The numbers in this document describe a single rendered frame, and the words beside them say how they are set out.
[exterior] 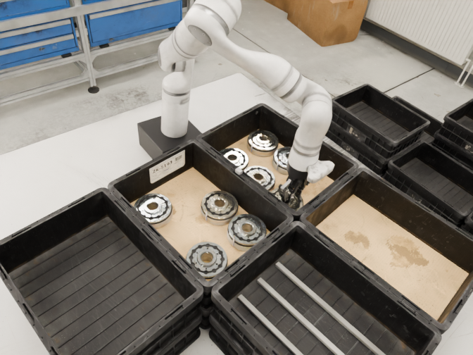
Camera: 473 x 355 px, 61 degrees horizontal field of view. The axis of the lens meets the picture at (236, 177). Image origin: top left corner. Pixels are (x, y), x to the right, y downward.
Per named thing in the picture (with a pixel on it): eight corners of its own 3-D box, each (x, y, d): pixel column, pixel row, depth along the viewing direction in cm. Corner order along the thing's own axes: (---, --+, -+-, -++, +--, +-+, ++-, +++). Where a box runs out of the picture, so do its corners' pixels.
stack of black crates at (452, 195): (364, 208, 211) (387, 161, 187) (398, 185, 226) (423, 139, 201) (430, 262, 191) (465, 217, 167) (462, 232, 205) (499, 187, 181)
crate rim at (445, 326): (295, 223, 103) (296, 218, 101) (359, 171, 118) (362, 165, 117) (440, 339, 84) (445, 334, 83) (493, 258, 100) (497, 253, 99)
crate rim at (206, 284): (105, 191, 105) (104, 184, 103) (193, 143, 121) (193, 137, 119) (207, 296, 87) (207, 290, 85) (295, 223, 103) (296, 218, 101)
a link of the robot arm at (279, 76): (287, 100, 86) (307, 68, 87) (187, 15, 76) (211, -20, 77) (267, 103, 94) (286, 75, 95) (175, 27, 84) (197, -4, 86)
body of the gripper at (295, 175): (302, 146, 110) (295, 170, 116) (281, 158, 105) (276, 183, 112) (324, 160, 106) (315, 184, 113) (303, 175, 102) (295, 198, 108)
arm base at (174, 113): (157, 124, 143) (158, 82, 131) (181, 119, 147) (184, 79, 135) (166, 139, 138) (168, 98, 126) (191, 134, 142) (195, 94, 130)
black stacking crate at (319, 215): (289, 245, 109) (297, 219, 101) (350, 193, 125) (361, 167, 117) (421, 355, 91) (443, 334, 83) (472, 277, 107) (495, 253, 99)
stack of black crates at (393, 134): (310, 164, 232) (329, 99, 200) (343, 146, 246) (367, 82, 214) (363, 208, 211) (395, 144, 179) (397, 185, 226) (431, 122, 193)
